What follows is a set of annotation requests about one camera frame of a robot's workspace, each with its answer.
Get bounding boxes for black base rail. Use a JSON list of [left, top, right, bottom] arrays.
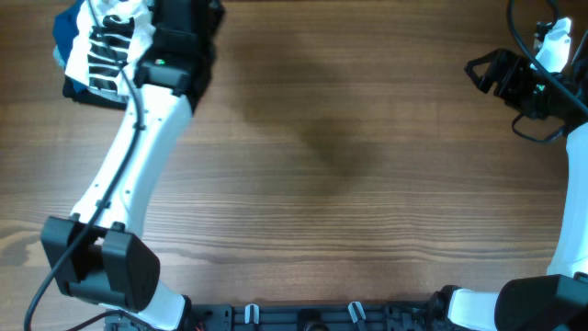
[[104, 301, 442, 331]]

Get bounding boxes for blue folded garment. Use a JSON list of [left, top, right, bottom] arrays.
[[52, 0, 87, 98]]

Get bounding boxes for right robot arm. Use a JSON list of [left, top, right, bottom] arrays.
[[436, 89, 587, 330]]

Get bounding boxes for black t-shirt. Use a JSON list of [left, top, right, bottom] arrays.
[[187, 0, 225, 113]]

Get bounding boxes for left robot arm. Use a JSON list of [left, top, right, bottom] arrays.
[[41, 0, 225, 330]]

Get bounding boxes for white black-print t-shirt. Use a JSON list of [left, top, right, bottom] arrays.
[[65, 0, 155, 97]]

